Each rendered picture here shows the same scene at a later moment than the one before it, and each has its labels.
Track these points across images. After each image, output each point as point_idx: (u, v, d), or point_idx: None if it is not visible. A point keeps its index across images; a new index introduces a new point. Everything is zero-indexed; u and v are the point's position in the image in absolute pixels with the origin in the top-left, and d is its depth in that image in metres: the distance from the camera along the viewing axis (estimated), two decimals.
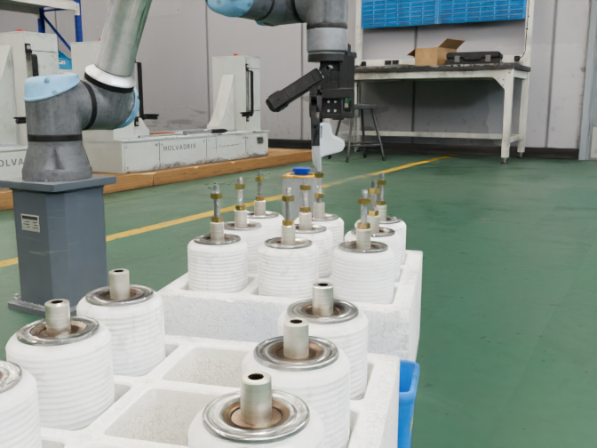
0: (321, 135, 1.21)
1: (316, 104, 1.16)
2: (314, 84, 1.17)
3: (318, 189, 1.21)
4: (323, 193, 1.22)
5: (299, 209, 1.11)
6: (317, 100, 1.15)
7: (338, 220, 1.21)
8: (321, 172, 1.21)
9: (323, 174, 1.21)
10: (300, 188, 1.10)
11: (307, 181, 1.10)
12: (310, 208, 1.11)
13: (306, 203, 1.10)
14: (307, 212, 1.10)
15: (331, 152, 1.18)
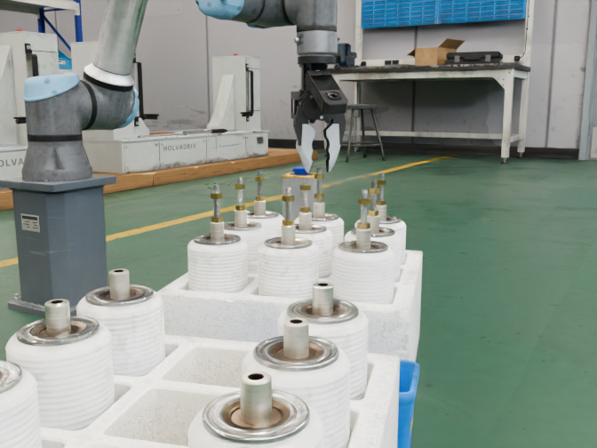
0: (312, 137, 1.20)
1: None
2: None
3: (317, 190, 1.22)
4: (316, 195, 1.21)
5: (299, 209, 1.11)
6: None
7: (338, 220, 1.21)
8: (318, 173, 1.21)
9: (315, 176, 1.21)
10: (300, 188, 1.10)
11: (307, 181, 1.10)
12: (310, 208, 1.11)
13: (306, 203, 1.10)
14: (307, 212, 1.10)
15: None
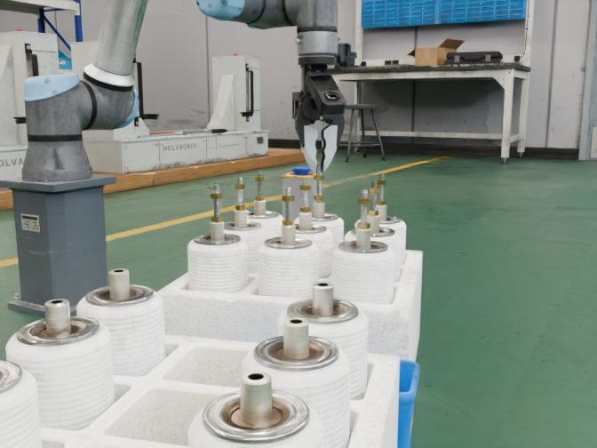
0: (314, 138, 1.20)
1: None
2: None
3: (321, 191, 1.22)
4: (317, 195, 1.23)
5: (299, 209, 1.11)
6: None
7: (338, 220, 1.21)
8: (317, 173, 1.22)
9: (319, 176, 1.22)
10: (300, 188, 1.10)
11: (307, 181, 1.10)
12: (310, 208, 1.11)
13: (306, 203, 1.10)
14: (307, 212, 1.10)
15: None
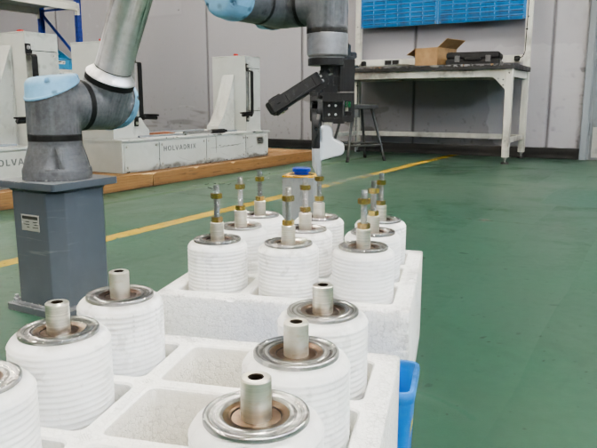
0: (321, 139, 1.21)
1: (317, 107, 1.16)
2: (314, 88, 1.17)
3: (317, 192, 1.22)
4: (322, 196, 1.22)
5: (299, 209, 1.11)
6: (318, 104, 1.16)
7: (338, 220, 1.21)
8: (321, 175, 1.21)
9: (322, 178, 1.21)
10: (300, 188, 1.10)
11: (307, 181, 1.10)
12: (310, 208, 1.11)
13: (306, 203, 1.10)
14: (307, 212, 1.10)
15: (331, 156, 1.17)
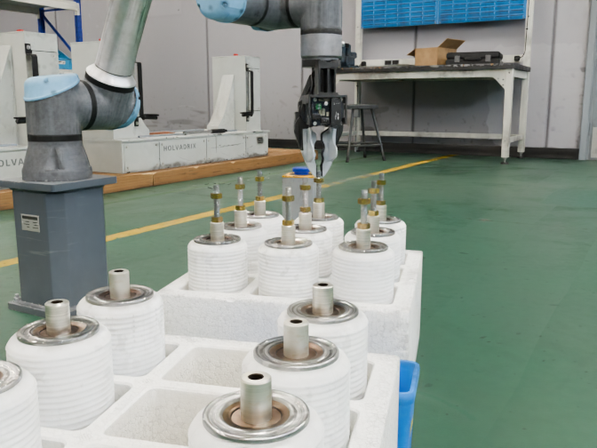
0: (322, 141, 1.20)
1: (304, 109, 1.19)
2: (308, 91, 1.19)
3: (317, 194, 1.23)
4: (315, 198, 1.22)
5: (299, 209, 1.11)
6: (301, 107, 1.18)
7: (338, 220, 1.21)
8: (317, 177, 1.21)
9: (314, 180, 1.21)
10: (300, 188, 1.10)
11: (307, 181, 1.10)
12: (310, 208, 1.11)
13: (306, 203, 1.10)
14: (307, 212, 1.10)
15: (310, 158, 1.18)
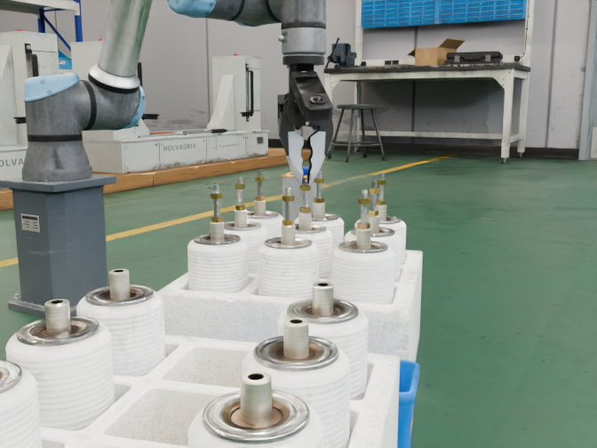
0: (300, 145, 1.09)
1: None
2: None
3: (321, 195, 1.22)
4: (317, 197, 1.23)
5: (306, 211, 1.10)
6: None
7: (338, 220, 1.21)
8: (318, 177, 1.22)
9: (320, 179, 1.22)
10: (309, 188, 1.10)
11: (304, 181, 1.11)
12: (304, 207, 1.12)
13: (306, 203, 1.11)
14: (307, 211, 1.12)
15: None
